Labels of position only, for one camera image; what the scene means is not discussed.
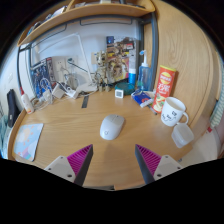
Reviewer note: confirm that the wooden tree figurine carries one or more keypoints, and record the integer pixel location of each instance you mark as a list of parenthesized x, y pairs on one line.
[(101, 71)]

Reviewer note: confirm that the black bag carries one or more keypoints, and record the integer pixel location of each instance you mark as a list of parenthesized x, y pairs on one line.
[(12, 108)]

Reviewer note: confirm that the white power adapter block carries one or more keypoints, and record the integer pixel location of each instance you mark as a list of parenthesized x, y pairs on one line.
[(57, 91)]

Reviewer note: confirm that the white computer mouse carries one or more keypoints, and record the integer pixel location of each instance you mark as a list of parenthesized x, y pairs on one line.
[(111, 126)]

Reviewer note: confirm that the colourful picture box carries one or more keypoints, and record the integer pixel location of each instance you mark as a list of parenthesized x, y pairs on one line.
[(120, 58)]

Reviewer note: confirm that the teal blanket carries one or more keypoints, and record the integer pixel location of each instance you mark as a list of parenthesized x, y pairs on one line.
[(3, 133)]

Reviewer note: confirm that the teal bowl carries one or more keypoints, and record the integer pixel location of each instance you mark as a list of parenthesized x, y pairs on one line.
[(128, 87)]

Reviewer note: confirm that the white wall socket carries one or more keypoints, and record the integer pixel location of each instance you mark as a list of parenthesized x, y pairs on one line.
[(59, 64)]

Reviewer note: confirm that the blue bottle with white cap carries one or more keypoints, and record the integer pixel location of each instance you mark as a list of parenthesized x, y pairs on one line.
[(132, 76)]

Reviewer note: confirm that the white desk lamp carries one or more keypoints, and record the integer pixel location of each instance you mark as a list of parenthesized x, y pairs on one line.
[(87, 87)]

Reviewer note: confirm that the wooden shelf unit grey frame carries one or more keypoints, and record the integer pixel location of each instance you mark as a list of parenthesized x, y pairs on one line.
[(100, 10)]

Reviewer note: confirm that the green striped cloth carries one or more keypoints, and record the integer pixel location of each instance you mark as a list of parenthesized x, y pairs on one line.
[(218, 110)]

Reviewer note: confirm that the blue snack packet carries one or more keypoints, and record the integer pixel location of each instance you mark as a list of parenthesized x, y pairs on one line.
[(141, 97)]

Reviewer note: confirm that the glass cup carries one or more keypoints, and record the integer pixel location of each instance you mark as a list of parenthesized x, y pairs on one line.
[(71, 81)]

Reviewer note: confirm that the black ruler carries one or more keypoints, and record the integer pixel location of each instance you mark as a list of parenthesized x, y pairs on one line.
[(85, 101)]

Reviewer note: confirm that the white power strip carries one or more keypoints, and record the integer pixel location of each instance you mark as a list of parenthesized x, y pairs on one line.
[(71, 93)]

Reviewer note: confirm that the red chip canister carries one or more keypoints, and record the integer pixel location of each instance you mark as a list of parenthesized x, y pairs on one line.
[(164, 86)]

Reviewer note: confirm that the clear plastic container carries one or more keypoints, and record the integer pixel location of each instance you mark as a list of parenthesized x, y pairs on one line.
[(182, 135)]

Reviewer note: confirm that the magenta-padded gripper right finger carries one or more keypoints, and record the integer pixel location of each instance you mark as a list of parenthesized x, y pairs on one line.
[(150, 160)]

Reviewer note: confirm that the white mug with doodle face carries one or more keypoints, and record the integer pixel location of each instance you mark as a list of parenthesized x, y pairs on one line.
[(171, 111)]

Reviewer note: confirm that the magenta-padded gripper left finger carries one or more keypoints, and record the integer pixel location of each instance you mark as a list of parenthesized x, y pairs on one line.
[(78, 160)]

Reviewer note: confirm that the small white digital clock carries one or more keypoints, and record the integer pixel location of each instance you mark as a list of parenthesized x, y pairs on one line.
[(119, 93)]

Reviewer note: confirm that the pastel printed mouse pad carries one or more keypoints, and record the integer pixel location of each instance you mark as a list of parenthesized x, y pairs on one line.
[(28, 140)]

